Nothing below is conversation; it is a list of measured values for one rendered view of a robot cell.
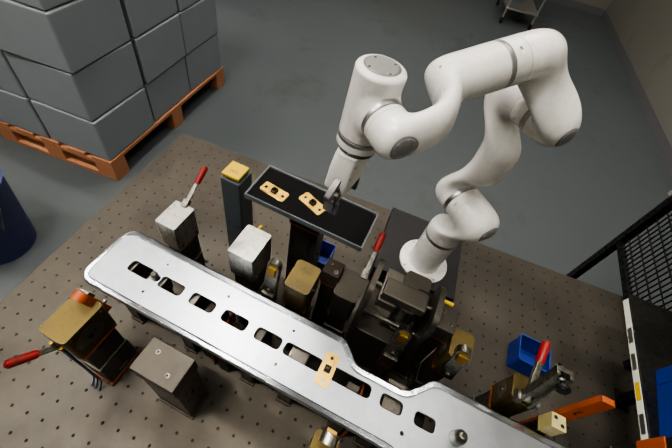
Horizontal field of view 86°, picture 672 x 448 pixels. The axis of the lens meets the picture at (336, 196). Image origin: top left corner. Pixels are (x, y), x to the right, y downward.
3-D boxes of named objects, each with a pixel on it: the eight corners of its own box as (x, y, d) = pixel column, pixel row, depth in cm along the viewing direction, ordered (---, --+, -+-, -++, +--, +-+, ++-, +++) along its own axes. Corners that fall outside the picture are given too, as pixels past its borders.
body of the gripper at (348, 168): (354, 118, 71) (342, 158, 79) (327, 144, 64) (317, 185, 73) (387, 135, 69) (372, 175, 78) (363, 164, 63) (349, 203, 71)
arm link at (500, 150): (451, 233, 114) (424, 194, 122) (481, 222, 117) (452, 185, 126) (538, 105, 74) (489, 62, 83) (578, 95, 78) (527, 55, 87)
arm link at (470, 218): (445, 218, 132) (476, 174, 114) (476, 260, 123) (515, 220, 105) (419, 226, 128) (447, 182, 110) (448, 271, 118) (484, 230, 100)
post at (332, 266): (307, 326, 127) (322, 270, 97) (314, 314, 131) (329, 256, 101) (320, 332, 127) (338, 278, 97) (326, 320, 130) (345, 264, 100)
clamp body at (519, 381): (452, 423, 115) (510, 397, 88) (458, 392, 121) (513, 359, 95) (472, 433, 114) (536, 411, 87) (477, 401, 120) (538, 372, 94)
